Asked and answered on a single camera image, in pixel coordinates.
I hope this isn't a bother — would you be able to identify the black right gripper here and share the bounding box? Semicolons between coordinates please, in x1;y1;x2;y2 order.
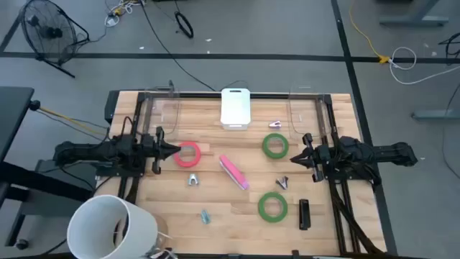
290;132;330;183

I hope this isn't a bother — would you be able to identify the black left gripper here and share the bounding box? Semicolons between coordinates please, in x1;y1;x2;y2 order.
139;126;182;176

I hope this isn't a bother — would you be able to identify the red tape roll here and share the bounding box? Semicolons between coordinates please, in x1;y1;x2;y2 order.
173;141;202;168

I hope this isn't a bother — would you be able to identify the green tape roll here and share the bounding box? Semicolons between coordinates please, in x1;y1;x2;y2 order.
262;132;290;160
257;191;288;223

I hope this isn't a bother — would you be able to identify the black stapler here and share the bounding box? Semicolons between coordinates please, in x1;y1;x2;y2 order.
298;199;311;231

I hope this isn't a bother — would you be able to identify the clear plastic bin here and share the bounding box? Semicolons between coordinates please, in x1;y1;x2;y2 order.
145;86;182;137
288;85;324;136

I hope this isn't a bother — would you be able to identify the black corner plate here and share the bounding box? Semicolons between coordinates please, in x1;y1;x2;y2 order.
103;89;121;125

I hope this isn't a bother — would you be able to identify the white plastic bin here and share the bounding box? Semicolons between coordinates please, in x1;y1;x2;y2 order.
219;88;252;131

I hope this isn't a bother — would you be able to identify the white cylinder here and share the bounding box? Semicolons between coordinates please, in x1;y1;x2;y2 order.
66;194;159;259

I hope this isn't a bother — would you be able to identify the grey desk foot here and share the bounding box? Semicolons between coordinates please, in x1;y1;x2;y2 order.
411;109;460;121
379;0;450;27

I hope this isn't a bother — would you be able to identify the black desk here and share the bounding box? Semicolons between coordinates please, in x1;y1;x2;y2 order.
0;86;98;249

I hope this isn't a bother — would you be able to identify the black floor fan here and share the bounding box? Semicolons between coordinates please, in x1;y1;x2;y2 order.
19;0;91;79

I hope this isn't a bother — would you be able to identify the black cable bundle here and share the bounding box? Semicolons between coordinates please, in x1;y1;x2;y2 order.
328;178;384;255

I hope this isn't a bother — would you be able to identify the black metal rig frame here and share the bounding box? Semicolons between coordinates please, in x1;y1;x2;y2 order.
118;91;382;255

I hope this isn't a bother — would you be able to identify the long black floor cable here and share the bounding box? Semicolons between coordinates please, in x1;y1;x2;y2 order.
139;0;217;92

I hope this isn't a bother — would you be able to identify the thin yellow cable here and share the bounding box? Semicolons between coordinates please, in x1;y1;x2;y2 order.
35;106;109;136

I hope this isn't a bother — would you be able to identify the coiled black cable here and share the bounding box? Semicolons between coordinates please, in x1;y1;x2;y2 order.
173;10;195;40

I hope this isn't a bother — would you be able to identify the white floor cable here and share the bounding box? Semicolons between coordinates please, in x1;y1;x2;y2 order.
389;46;460;86

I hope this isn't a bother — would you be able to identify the yellow floor cable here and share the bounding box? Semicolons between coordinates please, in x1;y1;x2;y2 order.
348;0;392;65

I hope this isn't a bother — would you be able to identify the tangle of cables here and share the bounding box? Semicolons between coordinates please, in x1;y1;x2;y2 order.
103;0;145;28

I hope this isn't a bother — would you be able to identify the looped black cable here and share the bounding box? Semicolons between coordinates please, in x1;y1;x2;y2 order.
437;31;460;66

